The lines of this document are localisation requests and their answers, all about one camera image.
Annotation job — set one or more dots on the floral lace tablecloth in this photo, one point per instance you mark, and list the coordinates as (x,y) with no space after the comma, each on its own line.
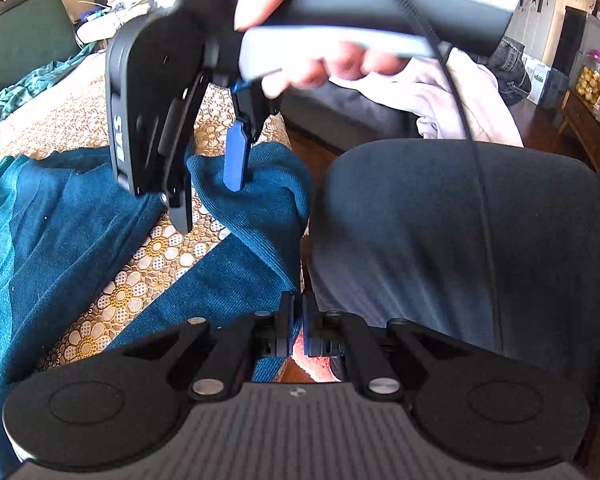
(77,254)

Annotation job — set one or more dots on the teal plaid blanket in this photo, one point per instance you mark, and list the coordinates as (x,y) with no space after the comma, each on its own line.
(39,80)

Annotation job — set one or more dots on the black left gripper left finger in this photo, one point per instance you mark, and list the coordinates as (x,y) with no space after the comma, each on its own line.
(210,363)

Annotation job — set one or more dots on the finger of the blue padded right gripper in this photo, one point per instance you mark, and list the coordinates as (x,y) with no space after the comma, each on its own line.
(237,148)

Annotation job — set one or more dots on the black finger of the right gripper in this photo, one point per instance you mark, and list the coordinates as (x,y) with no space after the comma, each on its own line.
(175,142)

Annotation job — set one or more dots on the jar of golden chocolates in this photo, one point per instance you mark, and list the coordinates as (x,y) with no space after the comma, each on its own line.
(588,81)

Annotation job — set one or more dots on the person's dark trousers leg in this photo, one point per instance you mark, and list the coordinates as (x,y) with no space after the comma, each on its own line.
(493,245)

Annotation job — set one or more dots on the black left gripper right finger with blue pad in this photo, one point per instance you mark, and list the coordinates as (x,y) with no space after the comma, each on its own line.
(387,363)

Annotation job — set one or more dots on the white power strip with cables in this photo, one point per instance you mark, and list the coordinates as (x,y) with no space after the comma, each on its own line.
(103,24)

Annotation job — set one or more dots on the teal blue knit sweater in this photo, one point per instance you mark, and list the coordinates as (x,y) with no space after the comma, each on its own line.
(248,271)

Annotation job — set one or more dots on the dark green sofa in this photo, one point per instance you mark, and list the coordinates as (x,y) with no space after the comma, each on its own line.
(32,35)

